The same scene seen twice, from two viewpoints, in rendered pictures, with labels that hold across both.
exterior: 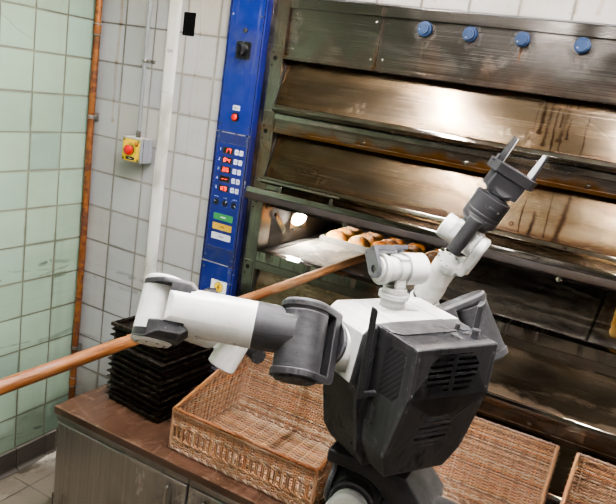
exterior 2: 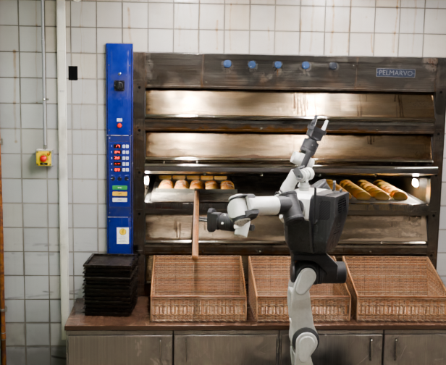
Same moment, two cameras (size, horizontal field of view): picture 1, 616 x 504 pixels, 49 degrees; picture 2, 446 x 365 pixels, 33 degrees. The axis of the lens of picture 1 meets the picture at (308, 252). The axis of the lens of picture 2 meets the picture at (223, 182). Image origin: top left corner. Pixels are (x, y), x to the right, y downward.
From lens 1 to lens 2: 2.75 m
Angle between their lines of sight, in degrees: 30
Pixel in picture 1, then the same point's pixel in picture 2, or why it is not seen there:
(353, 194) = (203, 156)
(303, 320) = (293, 198)
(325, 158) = (180, 139)
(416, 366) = (335, 203)
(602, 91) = (318, 85)
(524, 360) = not seen: hidden behind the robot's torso
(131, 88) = (30, 118)
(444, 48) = (239, 72)
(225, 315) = (270, 202)
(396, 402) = (329, 219)
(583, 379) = not seen: hidden behind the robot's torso
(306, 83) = (161, 99)
